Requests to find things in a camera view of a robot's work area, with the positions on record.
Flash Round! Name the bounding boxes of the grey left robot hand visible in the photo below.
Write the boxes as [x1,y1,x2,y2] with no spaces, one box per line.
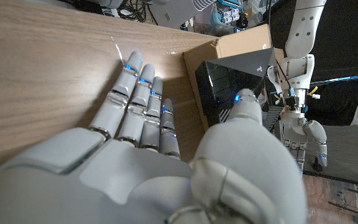
[280,110,329,175]

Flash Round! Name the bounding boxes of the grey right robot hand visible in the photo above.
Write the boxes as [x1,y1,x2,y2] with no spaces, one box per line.
[0,50,308,224]

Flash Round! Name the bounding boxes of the black router with antennas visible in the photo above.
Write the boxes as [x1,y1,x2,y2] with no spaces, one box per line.
[195,47,284,132]

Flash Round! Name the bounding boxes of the flat brown cardboard box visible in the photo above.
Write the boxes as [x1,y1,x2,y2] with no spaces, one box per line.
[182,24,284,162]

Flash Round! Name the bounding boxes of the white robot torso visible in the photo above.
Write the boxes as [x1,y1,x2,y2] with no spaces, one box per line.
[149,0,217,29]

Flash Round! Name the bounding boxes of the left wrist wire connector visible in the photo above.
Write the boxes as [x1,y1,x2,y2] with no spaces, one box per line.
[306,86,321,100]

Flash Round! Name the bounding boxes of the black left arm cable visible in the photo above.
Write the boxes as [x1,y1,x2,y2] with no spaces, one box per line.
[268,0,292,91]

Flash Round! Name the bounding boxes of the black floor cables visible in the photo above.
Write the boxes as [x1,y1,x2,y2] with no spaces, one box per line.
[116,0,150,23]

